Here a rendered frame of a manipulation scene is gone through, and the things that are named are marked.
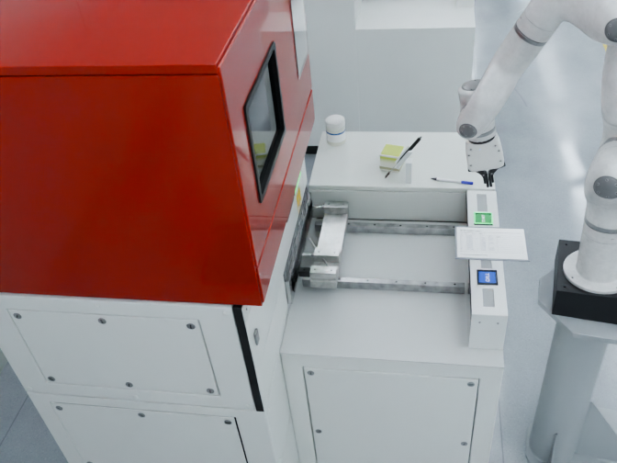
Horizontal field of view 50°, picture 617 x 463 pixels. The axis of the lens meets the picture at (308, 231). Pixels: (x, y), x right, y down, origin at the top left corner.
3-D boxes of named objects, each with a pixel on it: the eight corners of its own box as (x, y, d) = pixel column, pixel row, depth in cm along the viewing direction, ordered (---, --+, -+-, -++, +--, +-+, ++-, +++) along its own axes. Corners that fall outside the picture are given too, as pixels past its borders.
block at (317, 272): (310, 279, 205) (309, 272, 203) (311, 271, 207) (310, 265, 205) (336, 280, 203) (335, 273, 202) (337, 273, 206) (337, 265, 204)
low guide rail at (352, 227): (315, 231, 231) (314, 224, 229) (316, 227, 233) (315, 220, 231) (462, 236, 223) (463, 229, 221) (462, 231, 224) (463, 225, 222)
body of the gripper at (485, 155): (463, 142, 186) (468, 175, 193) (500, 137, 183) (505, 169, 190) (462, 129, 192) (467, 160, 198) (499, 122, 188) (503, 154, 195)
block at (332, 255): (314, 261, 211) (313, 254, 209) (315, 254, 213) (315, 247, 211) (339, 263, 209) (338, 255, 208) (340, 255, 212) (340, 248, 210)
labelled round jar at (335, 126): (325, 146, 245) (323, 124, 239) (328, 136, 250) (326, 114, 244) (344, 146, 244) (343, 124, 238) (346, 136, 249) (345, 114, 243)
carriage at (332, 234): (310, 287, 206) (309, 281, 204) (326, 213, 233) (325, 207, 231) (336, 288, 205) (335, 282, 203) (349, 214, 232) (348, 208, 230)
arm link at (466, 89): (491, 136, 181) (498, 117, 187) (485, 93, 173) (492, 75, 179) (461, 137, 185) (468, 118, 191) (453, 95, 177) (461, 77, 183)
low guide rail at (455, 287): (302, 286, 211) (301, 279, 209) (303, 282, 213) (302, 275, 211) (464, 294, 203) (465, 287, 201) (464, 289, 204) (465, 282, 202)
